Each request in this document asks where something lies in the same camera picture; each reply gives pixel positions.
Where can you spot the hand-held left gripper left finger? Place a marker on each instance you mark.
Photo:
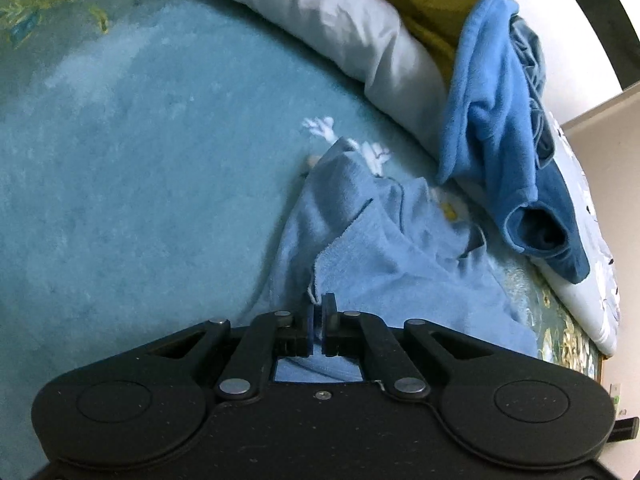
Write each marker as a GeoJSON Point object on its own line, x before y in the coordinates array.
{"type": "Point", "coordinates": [310, 330]}

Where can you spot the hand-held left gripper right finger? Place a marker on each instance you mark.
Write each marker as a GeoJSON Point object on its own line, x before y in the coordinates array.
{"type": "Point", "coordinates": [326, 327]}

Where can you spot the light blue garment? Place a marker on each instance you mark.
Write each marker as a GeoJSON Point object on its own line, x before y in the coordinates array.
{"type": "Point", "coordinates": [375, 260]}

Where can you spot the teal floral bed sheet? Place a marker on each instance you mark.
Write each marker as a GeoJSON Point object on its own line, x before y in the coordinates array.
{"type": "Point", "coordinates": [125, 185]}

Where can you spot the two-tone blue fleece garment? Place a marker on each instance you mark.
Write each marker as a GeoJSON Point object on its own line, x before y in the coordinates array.
{"type": "Point", "coordinates": [490, 125]}

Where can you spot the grey daisy print quilt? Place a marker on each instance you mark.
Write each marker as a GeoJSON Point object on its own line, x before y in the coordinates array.
{"type": "Point", "coordinates": [350, 25]}

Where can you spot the mustard garment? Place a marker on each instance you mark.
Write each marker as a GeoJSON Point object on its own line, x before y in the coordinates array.
{"type": "Point", "coordinates": [425, 15]}

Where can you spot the slate blue garment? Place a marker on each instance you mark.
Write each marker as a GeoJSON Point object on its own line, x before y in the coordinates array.
{"type": "Point", "coordinates": [532, 55]}

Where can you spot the white wardrobe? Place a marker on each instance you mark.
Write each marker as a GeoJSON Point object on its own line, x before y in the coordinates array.
{"type": "Point", "coordinates": [575, 60]}

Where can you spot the wooden bed side rail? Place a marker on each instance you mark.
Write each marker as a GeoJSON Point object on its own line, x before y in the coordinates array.
{"type": "Point", "coordinates": [600, 365]}

